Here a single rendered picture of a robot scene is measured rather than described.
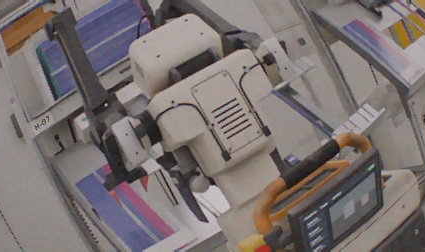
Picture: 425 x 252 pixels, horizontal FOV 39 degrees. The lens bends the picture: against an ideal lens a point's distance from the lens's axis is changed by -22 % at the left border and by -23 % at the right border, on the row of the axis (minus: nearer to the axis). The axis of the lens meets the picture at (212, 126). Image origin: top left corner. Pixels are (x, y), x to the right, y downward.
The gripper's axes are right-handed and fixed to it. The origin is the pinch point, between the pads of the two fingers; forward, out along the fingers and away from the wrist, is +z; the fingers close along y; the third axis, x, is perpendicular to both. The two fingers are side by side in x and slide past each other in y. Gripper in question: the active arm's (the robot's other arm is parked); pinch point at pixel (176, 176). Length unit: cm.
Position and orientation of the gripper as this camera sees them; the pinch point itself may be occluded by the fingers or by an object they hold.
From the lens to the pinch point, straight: 263.2
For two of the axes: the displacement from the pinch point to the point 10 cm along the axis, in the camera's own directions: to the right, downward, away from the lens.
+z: 0.9, 7.5, 6.5
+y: -7.8, 4.6, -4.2
